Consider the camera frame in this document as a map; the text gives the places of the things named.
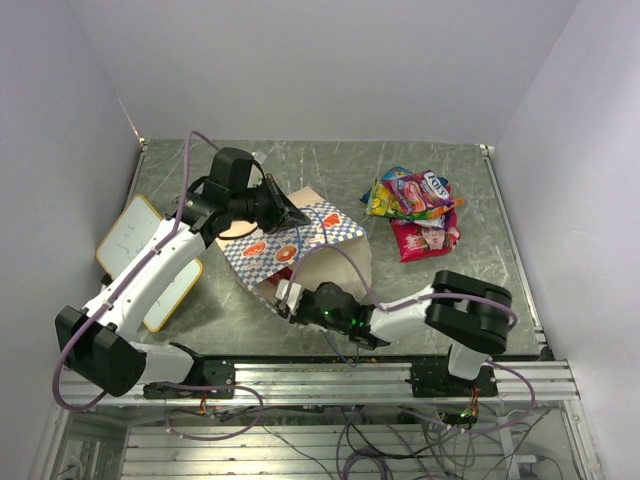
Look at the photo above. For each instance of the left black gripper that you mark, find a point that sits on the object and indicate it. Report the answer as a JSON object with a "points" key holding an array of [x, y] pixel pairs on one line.
{"points": [[283, 208]]}

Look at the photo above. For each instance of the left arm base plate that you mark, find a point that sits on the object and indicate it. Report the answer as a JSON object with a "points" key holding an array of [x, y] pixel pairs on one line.
{"points": [[220, 374]]}

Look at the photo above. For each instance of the red chips bag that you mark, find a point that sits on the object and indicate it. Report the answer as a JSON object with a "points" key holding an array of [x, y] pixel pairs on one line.
{"points": [[416, 243]]}

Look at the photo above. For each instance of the blue snack bag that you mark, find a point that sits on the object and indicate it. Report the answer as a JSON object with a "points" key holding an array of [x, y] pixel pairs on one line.
{"points": [[395, 172]]}

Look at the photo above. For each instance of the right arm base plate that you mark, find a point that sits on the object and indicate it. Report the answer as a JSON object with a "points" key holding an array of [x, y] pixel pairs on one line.
{"points": [[429, 378]]}

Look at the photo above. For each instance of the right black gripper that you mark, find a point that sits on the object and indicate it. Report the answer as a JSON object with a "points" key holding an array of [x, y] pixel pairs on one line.
{"points": [[297, 316]]}

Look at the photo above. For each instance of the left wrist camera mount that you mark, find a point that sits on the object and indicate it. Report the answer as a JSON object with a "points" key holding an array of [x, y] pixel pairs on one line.
{"points": [[260, 157]]}

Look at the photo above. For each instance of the green yellow candy packet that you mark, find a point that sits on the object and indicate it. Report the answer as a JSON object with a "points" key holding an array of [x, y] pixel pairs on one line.
{"points": [[382, 202]]}

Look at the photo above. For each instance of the orange snack packet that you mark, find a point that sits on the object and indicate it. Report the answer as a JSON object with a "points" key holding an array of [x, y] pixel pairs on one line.
{"points": [[455, 202]]}

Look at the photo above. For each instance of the magenta candy packet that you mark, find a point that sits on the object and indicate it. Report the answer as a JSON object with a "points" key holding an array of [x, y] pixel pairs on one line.
{"points": [[420, 193]]}

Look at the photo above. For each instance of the small whiteboard yellow frame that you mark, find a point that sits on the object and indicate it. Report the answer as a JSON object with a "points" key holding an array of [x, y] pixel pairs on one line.
{"points": [[124, 242]]}

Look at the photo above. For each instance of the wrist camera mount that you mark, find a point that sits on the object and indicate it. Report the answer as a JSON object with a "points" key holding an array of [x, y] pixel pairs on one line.
{"points": [[288, 295], [260, 157]]}

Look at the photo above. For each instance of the blue checkered paper bag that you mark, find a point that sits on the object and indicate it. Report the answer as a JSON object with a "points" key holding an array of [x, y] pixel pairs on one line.
{"points": [[333, 248]]}

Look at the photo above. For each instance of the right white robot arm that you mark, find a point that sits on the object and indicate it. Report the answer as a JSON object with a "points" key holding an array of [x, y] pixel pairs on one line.
{"points": [[475, 315]]}

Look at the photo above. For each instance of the purple snack packet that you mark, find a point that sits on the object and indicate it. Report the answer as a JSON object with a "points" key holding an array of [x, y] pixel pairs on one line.
{"points": [[440, 222]]}

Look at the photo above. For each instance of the aluminium frame rail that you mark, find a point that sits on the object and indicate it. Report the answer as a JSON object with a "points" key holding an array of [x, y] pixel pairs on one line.
{"points": [[333, 384]]}

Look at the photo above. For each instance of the small red snack packet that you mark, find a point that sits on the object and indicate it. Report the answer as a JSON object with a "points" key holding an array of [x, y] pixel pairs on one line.
{"points": [[283, 274]]}

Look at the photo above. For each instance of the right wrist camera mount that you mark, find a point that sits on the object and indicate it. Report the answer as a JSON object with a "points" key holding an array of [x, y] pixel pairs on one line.
{"points": [[288, 295]]}

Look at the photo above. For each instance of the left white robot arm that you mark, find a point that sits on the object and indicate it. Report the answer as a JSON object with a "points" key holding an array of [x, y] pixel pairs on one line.
{"points": [[97, 341]]}

